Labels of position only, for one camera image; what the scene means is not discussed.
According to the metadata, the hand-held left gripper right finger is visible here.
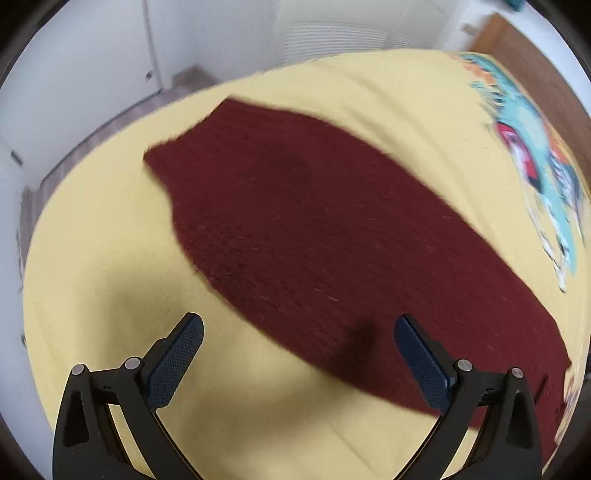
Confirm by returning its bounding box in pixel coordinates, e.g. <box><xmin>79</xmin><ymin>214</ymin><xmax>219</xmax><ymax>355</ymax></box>
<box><xmin>394</xmin><ymin>314</ymin><xmax>543</xmax><ymax>480</ymax></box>

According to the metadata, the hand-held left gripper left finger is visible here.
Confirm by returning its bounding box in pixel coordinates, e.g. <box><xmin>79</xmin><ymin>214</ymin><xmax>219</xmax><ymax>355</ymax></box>
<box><xmin>52</xmin><ymin>312</ymin><xmax>205</xmax><ymax>480</ymax></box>

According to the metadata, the dark red fleece garment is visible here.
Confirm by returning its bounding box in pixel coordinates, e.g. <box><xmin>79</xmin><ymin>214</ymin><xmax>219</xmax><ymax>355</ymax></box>
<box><xmin>143</xmin><ymin>97</ymin><xmax>573</xmax><ymax>457</ymax></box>

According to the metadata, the yellow printed blanket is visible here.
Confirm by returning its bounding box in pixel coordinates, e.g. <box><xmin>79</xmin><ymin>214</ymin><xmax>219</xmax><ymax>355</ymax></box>
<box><xmin>22</xmin><ymin>48</ymin><xmax>588</xmax><ymax>480</ymax></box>

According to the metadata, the white wardrobe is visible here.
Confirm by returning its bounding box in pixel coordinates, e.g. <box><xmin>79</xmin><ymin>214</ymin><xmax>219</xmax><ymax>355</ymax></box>
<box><xmin>0</xmin><ymin>0</ymin><xmax>444</xmax><ymax>185</ymax></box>

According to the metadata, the wooden bed headboard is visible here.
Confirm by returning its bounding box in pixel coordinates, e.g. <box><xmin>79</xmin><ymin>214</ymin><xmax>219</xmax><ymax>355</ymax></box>
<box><xmin>470</xmin><ymin>11</ymin><xmax>591</xmax><ymax>118</ymax></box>

